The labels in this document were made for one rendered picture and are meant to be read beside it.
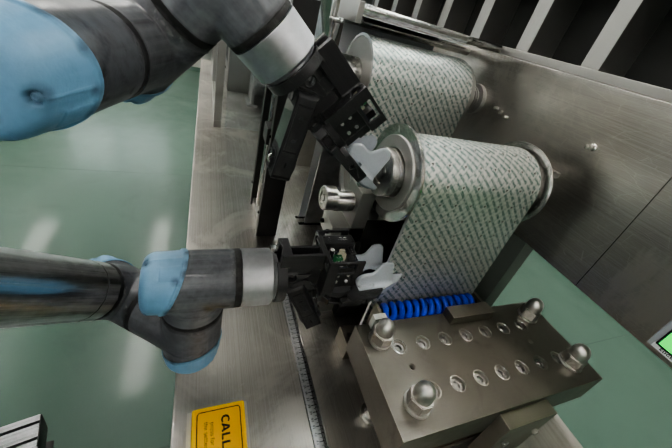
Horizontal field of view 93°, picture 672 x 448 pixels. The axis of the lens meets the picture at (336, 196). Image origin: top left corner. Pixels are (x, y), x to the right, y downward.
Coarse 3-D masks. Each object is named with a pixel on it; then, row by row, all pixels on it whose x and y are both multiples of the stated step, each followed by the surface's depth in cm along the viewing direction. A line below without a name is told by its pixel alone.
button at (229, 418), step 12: (204, 408) 45; (216, 408) 45; (228, 408) 45; (240, 408) 46; (192, 420) 43; (204, 420) 43; (216, 420) 44; (228, 420) 44; (240, 420) 44; (192, 432) 42; (204, 432) 42; (216, 432) 43; (228, 432) 43; (240, 432) 43; (192, 444) 41; (204, 444) 41; (216, 444) 41; (228, 444) 42; (240, 444) 42
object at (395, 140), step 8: (392, 136) 47; (400, 136) 46; (384, 144) 49; (392, 144) 47; (400, 144) 45; (408, 144) 44; (408, 152) 44; (408, 160) 44; (408, 168) 43; (408, 176) 43; (408, 184) 43; (400, 192) 45; (408, 192) 43; (376, 200) 51; (384, 200) 49; (392, 200) 47; (400, 200) 45; (384, 208) 49; (392, 208) 47
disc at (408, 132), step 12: (384, 132) 50; (396, 132) 47; (408, 132) 44; (420, 144) 42; (420, 156) 42; (420, 168) 42; (420, 180) 41; (420, 192) 42; (408, 204) 44; (384, 216) 49; (396, 216) 46
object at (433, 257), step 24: (408, 240) 48; (432, 240) 50; (456, 240) 52; (480, 240) 54; (504, 240) 57; (408, 264) 52; (432, 264) 54; (456, 264) 56; (480, 264) 59; (408, 288) 56; (432, 288) 58; (456, 288) 61
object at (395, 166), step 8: (392, 152) 45; (400, 152) 46; (392, 160) 44; (400, 160) 44; (384, 168) 46; (392, 168) 44; (400, 168) 44; (376, 176) 49; (384, 176) 47; (392, 176) 44; (400, 176) 44; (384, 184) 46; (392, 184) 44; (400, 184) 45; (376, 192) 48; (384, 192) 46; (392, 192) 46
